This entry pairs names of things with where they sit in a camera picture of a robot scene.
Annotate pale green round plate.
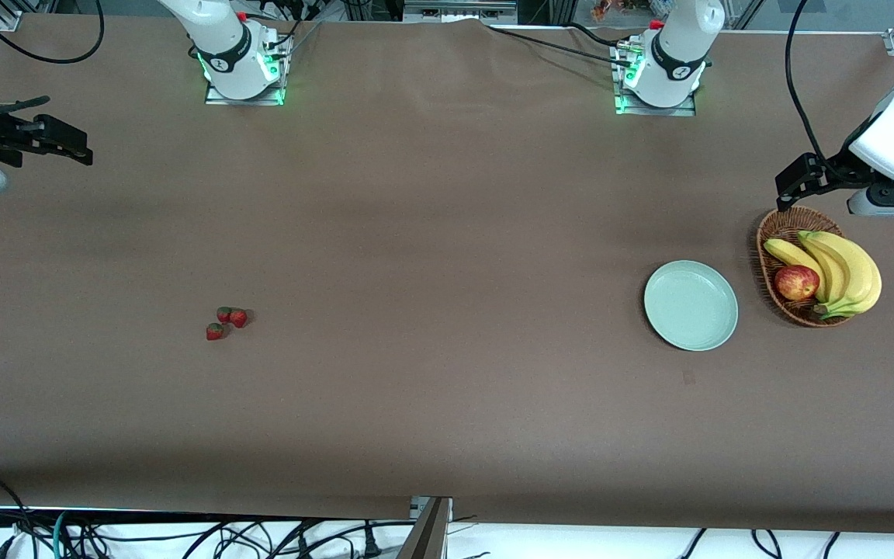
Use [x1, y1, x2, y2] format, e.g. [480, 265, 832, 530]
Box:
[643, 260, 739, 352]

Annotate brown wicker basket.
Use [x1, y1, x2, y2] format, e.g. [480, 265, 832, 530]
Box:
[756, 206, 855, 328]

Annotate yellow banana bunch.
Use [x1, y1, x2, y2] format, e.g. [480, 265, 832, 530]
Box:
[764, 231, 882, 320]

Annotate red apple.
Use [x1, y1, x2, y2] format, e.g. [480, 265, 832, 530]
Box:
[774, 265, 820, 302]

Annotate colourful background toys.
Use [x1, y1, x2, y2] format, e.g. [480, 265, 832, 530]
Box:
[591, 0, 677, 23]

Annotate brown table cover sheet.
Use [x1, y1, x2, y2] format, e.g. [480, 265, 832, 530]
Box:
[0, 14, 894, 535]

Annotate grey background device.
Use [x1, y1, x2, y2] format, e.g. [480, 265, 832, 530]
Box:
[403, 0, 519, 24]

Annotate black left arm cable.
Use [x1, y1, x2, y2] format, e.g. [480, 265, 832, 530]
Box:
[785, 0, 833, 168]

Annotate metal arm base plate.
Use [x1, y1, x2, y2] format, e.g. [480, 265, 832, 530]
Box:
[205, 23, 286, 106]
[614, 39, 698, 117]

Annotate short black base cable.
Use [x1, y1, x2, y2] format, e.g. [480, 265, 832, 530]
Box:
[567, 22, 625, 47]

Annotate long black base cable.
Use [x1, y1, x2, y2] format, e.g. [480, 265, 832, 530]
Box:
[487, 26, 634, 68]

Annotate teal floor cable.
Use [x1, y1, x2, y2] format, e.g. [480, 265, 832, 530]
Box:
[51, 510, 79, 559]

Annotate aluminium frame post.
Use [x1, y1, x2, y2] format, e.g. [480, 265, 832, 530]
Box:
[397, 497, 454, 559]

